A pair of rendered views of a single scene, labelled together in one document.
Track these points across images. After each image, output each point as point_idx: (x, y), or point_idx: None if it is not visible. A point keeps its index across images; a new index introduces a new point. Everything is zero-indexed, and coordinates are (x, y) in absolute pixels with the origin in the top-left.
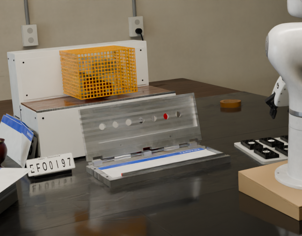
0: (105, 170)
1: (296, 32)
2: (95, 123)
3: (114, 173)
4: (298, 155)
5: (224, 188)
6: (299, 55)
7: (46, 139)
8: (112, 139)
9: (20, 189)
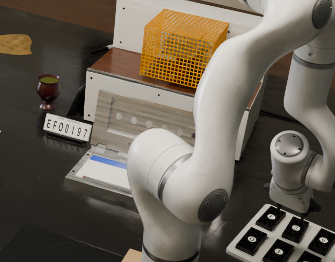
0: (90, 162)
1: (146, 152)
2: (112, 110)
3: (87, 171)
4: None
5: (124, 254)
6: (140, 180)
7: (91, 99)
8: (124, 133)
9: (17, 139)
